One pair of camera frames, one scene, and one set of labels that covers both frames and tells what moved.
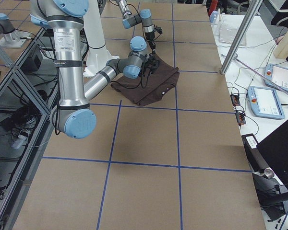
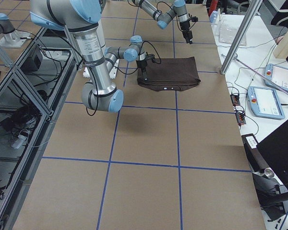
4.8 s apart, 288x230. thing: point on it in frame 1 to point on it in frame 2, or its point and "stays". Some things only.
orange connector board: (235, 99) stays
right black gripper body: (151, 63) to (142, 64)
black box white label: (255, 156) stays
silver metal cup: (270, 174) stays
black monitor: (279, 152) stays
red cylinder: (213, 6) stays
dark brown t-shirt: (150, 86) to (162, 74)
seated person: (287, 45) stays
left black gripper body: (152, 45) to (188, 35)
